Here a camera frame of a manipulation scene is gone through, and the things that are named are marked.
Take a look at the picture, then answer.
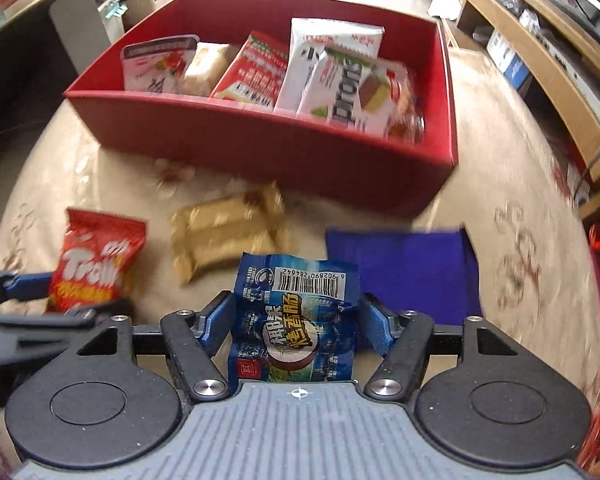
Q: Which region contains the red gummy packet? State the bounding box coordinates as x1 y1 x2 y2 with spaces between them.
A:
45 207 147 313

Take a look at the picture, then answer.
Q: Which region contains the slim white box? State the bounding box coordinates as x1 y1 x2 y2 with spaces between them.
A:
97 0 129 44

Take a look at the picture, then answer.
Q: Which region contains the tall white snack packet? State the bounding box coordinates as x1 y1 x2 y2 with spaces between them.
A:
274 18 385 113

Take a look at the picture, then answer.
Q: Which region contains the blue and white box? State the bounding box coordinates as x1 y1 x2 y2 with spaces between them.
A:
486 30 532 97

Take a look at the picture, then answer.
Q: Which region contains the gold snack packet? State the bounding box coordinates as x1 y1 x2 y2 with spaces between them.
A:
170 182 293 286

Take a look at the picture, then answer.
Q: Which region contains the long white device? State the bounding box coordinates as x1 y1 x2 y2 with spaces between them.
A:
530 25 600 142

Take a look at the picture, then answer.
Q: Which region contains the beige patterned tablecloth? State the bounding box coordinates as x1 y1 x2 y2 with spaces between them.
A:
0 45 600 466

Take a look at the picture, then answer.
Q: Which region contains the red cardboard box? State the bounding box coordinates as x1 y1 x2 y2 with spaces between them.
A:
62 0 458 218

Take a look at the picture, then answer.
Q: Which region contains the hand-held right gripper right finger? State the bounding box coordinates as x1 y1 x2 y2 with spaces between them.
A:
357 293 517 402

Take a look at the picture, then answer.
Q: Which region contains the purple snack packet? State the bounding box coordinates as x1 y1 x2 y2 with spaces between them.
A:
325 227 483 351

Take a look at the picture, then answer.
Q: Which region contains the white storage box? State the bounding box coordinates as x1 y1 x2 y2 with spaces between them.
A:
121 0 191 31

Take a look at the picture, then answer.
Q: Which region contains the wooden tv stand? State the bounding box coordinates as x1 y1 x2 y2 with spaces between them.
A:
410 0 600 211

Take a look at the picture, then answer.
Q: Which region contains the red and green snack packet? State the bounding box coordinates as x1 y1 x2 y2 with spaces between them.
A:
210 31 290 112

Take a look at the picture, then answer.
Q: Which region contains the white plastic wrapper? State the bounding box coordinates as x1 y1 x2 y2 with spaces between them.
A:
427 0 464 19

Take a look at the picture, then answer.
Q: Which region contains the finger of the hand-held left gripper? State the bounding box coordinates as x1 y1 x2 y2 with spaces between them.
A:
0 268 57 308
0 300 135 332

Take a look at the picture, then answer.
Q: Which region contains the bread packet with orange label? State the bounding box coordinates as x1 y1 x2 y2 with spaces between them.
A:
182 42 238 97

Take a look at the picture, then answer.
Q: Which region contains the white wafer packet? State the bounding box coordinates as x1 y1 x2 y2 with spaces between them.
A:
296 46 411 141

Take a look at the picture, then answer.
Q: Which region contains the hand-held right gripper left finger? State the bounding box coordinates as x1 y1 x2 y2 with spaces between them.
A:
75 290 238 403

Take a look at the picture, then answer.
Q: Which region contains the dark coffee table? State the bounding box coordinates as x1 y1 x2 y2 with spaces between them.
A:
0 0 196 81

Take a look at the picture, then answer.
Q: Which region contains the blue snack packet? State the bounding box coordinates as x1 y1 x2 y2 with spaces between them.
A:
227 252 363 385

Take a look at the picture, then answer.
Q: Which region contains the pink and white snack packet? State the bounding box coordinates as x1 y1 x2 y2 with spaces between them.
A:
121 35 201 95

